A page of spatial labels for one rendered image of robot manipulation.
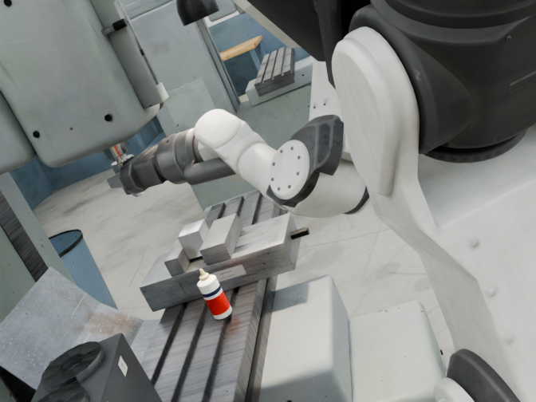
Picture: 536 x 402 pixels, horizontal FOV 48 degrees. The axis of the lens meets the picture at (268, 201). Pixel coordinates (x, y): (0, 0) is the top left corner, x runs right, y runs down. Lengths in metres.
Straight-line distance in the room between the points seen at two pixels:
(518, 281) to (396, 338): 0.80
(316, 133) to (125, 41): 0.45
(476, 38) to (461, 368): 0.33
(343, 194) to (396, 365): 0.53
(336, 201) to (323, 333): 0.45
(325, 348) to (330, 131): 0.51
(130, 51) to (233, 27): 6.60
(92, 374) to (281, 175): 0.36
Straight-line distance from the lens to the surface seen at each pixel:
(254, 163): 0.88
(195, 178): 0.99
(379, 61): 0.39
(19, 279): 1.42
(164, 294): 1.35
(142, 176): 1.08
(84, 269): 3.39
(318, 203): 0.78
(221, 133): 0.93
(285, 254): 1.24
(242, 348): 1.09
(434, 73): 0.39
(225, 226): 1.33
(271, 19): 0.56
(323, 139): 0.74
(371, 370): 1.25
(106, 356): 0.88
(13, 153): 1.09
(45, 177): 8.92
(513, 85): 0.42
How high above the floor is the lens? 1.46
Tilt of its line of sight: 19 degrees down
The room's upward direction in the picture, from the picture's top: 24 degrees counter-clockwise
